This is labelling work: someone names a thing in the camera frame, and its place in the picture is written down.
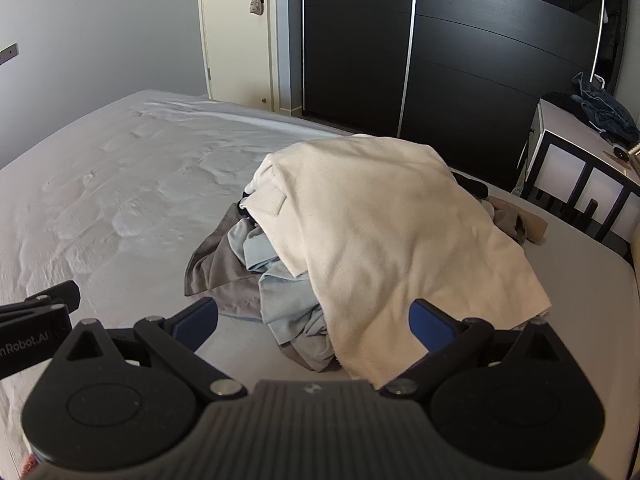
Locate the grey garment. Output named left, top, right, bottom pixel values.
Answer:
left=183, top=203, right=262, bottom=322

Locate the dark blue clothes pile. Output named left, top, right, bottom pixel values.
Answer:
left=572, top=72, right=639, bottom=150

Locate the cream door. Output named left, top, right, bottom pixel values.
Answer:
left=198, top=0, right=278, bottom=112

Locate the small bag on door handle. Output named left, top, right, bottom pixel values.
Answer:
left=248, top=0, right=264, bottom=16

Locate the white black side cabinet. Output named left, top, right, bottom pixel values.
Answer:
left=516, top=100, right=639, bottom=243

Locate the cream sweater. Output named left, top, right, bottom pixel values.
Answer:
left=242, top=134, right=551, bottom=387

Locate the light blue shirt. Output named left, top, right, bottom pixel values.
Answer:
left=228, top=218, right=335, bottom=372

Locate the grey bed sheet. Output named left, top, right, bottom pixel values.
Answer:
left=1, top=90, right=639, bottom=479

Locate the brown garment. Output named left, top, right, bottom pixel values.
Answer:
left=488, top=196, right=548, bottom=245

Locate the black wardrobe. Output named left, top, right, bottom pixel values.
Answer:
left=302, top=0, right=628, bottom=189

